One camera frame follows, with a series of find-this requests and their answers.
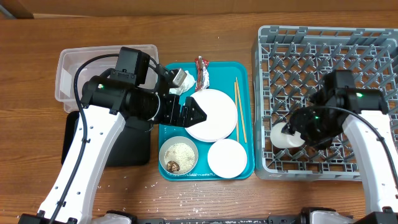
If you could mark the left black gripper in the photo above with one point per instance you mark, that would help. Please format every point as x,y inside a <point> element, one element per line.
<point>175,117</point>

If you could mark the white round plate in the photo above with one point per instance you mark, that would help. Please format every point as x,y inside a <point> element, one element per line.
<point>222,116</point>

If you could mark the pink small bowl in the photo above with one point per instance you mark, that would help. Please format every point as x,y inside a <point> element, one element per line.
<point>227,158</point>

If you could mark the white plastic cup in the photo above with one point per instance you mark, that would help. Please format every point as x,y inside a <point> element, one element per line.
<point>282,140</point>

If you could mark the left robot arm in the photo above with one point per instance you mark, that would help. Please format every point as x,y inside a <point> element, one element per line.
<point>137,87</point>

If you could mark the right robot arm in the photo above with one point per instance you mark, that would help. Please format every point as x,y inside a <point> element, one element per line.
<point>362,116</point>

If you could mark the grey dishwasher rack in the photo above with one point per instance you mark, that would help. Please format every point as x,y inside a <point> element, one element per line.
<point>288,64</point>

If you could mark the crumpled white tissue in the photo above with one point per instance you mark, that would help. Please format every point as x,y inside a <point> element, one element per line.
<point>187,84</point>

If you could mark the red foil snack wrapper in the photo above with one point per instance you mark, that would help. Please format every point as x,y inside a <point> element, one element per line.
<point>203,76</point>

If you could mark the grey bowl with rice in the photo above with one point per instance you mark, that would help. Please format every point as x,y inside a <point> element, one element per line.
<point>178,156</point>

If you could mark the teal serving tray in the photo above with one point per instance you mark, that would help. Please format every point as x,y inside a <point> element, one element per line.
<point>222,78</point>

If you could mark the left wooden chopstick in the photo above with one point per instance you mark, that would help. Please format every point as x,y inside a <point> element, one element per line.
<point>236,105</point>

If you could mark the wooden chopstick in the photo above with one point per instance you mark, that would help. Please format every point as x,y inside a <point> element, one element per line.
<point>241,111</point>
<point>236,105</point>

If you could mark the right wooden chopstick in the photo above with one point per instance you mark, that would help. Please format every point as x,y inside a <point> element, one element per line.
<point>241,111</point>

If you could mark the black plastic tray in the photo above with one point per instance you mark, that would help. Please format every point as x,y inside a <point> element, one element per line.
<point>132,147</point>

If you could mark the clear plastic bin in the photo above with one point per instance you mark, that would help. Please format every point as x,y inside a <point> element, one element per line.
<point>69,62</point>

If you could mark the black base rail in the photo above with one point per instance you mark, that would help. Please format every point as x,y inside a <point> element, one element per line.
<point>272,219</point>

